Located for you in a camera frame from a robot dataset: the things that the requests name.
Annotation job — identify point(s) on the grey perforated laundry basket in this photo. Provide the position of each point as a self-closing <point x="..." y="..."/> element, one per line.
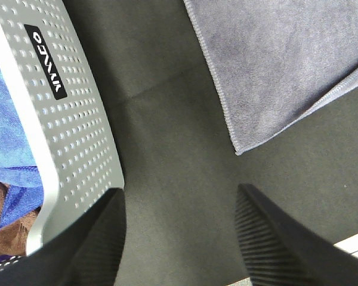
<point x="60" y="108"/>

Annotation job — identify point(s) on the grey-purple towel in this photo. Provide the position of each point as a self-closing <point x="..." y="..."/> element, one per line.
<point x="274" y="63"/>

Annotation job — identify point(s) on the blue towel in basket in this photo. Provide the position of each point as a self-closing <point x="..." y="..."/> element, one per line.
<point x="17" y="165"/>

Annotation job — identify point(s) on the brown cloth in basket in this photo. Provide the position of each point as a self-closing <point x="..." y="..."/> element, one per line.
<point x="13" y="235"/>

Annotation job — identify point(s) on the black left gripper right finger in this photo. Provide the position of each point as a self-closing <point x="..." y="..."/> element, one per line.
<point x="278" y="250"/>

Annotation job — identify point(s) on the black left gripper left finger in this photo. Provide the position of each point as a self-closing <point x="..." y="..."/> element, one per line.
<point x="88" y="252"/>

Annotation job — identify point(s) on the black table cloth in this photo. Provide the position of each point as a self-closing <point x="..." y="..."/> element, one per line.
<point x="181" y="173"/>

